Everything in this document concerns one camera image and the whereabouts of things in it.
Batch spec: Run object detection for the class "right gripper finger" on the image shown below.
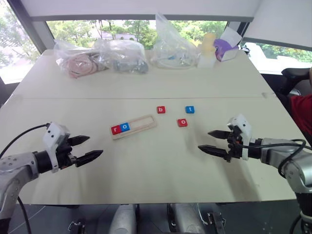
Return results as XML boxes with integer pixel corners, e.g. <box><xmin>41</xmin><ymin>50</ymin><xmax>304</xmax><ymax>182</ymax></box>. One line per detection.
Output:
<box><xmin>207</xmin><ymin>130</ymin><xmax>231</xmax><ymax>140</ymax></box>
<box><xmin>197</xmin><ymin>145</ymin><xmax>230</xmax><ymax>159</ymax></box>

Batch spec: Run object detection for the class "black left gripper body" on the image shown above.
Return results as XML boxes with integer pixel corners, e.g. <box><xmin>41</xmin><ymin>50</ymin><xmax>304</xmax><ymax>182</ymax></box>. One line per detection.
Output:
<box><xmin>55</xmin><ymin>136</ymin><xmax>78</xmax><ymax>170</ymax></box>

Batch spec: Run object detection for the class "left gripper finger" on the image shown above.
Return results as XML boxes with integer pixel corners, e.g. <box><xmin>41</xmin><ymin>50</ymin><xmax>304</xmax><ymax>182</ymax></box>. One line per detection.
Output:
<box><xmin>74</xmin><ymin>150</ymin><xmax>104</xmax><ymax>168</ymax></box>
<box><xmin>67</xmin><ymin>135</ymin><xmax>91</xmax><ymax>147</ymax></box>

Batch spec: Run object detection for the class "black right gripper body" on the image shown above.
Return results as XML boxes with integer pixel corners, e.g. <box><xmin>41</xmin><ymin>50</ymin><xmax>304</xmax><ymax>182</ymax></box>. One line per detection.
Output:
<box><xmin>225</xmin><ymin>126</ymin><xmax>244</xmax><ymax>163</ymax></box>

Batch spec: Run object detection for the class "wooden letter tray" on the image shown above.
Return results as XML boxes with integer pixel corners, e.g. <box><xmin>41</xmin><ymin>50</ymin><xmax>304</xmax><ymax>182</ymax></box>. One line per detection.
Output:
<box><xmin>109</xmin><ymin>114</ymin><xmax>158</xmax><ymax>141</ymax></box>

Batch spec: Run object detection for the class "silver rounded robot leg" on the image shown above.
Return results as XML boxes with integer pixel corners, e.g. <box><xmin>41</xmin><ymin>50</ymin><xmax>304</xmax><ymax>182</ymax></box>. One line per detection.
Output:
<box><xmin>108</xmin><ymin>204</ymin><xmax>136</xmax><ymax>234</ymax></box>
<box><xmin>170</xmin><ymin>203</ymin><xmax>207</xmax><ymax>234</ymax></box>

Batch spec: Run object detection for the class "white plastic container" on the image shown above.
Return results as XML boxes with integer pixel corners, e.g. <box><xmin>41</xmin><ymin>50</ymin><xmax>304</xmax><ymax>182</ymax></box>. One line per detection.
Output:
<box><xmin>196</xmin><ymin>54</ymin><xmax>216</xmax><ymax>69</ymax></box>

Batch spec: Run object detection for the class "person in red shirt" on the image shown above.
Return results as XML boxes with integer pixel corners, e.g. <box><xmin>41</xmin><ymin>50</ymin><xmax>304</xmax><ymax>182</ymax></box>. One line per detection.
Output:
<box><xmin>289</xmin><ymin>67</ymin><xmax>312</xmax><ymax>137</ymax></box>

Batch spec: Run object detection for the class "plastic bag with pink items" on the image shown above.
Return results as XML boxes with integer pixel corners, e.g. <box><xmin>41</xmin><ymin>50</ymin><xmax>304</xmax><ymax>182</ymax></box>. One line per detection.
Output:
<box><xmin>53</xmin><ymin>39</ymin><xmax>109</xmax><ymax>79</ymax></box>

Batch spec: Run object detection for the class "purple white tissue box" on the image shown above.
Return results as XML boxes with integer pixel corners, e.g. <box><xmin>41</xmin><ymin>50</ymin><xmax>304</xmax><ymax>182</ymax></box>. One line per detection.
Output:
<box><xmin>213</xmin><ymin>26</ymin><xmax>243</xmax><ymax>63</ymax></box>

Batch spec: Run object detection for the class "cream yellow plastic bottle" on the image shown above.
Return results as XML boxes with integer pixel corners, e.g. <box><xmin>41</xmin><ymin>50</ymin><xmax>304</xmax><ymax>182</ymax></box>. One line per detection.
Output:
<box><xmin>201</xmin><ymin>33</ymin><xmax>217</xmax><ymax>57</ymax></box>

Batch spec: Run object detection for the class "black office chair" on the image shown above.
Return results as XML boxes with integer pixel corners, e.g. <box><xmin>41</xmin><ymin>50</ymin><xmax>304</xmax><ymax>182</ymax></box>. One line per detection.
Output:
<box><xmin>280</xmin><ymin>67</ymin><xmax>312</xmax><ymax>98</ymax></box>

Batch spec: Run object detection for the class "plastic bag with grey items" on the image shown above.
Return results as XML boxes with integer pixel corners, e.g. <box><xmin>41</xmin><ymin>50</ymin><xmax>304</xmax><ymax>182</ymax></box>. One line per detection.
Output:
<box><xmin>94</xmin><ymin>39</ymin><xmax>150</xmax><ymax>75</ymax></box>

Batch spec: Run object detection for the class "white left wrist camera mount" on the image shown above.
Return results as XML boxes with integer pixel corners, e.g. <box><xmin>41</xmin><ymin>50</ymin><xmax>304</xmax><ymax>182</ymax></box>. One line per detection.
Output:
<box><xmin>42</xmin><ymin>122</ymin><xmax>71</xmax><ymax>173</ymax></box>

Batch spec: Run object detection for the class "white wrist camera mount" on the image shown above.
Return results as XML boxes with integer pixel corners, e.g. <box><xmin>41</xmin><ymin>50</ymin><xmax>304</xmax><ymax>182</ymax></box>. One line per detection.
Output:
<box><xmin>226</xmin><ymin>114</ymin><xmax>256</xmax><ymax>160</ymax></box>
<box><xmin>42</xmin><ymin>122</ymin><xmax>71</xmax><ymax>173</ymax></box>

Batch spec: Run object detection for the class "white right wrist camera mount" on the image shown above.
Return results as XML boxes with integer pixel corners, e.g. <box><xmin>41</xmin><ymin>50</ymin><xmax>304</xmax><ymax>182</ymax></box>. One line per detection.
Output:
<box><xmin>226</xmin><ymin>114</ymin><xmax>256</xmax><ymax>160</ymax></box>

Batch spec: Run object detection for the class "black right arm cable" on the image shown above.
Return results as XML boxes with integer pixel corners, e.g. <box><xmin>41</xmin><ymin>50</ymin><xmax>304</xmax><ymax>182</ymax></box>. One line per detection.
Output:
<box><xmin>235</xmin><ymin>138</ymin><xmax>307</xmax><ymax>234</ymax></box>

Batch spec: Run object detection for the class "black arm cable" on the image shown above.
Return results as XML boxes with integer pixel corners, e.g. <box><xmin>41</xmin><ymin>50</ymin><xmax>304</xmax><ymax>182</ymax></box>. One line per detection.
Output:
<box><xmin>235</xmin><ymin>138</ymin><xmax>307</xmax><ymax>234</ymax></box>
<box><xmin>0</xmin><ymin>123</ymin><xmax>49</xmax><ymax>234</ymax></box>

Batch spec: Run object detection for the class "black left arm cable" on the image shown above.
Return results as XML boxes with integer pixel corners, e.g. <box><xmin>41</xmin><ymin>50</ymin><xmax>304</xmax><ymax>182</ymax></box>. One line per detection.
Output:
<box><xmin>0</xmin><ymin>123</ymin><xmax>49</xmax><ymax>234</ymax></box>

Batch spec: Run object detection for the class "black metal bracket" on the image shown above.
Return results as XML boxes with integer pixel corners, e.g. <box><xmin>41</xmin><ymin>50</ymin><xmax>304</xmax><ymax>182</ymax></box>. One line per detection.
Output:
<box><xmin>68</xmin><ymin>220</ymin><xmax>86</xmax><ymax>234</ymax></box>
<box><xmin>207</xmin><ymin>211</ymin><xmax>226</xmax><ymax>234</ymax></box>

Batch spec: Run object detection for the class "clear plastic bag with cables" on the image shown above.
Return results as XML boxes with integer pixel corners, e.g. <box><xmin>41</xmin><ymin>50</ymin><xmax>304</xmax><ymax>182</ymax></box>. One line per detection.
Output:
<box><xmin>150</xmin><ymin>12</ymin><xmax>199</xmax><ymax>70</ymax></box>

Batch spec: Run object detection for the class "grey window frame pillar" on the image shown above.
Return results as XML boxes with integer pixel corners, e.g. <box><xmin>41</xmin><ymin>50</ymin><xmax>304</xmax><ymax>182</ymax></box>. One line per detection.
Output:
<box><xmin>228</xmin><ymin>21</ymin><xmax>251</xmax><ymax>45</ymax></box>
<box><xmin>7</xmin><ymin>0</ymin><xmax>56</xmax><ymax>53</ymax></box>

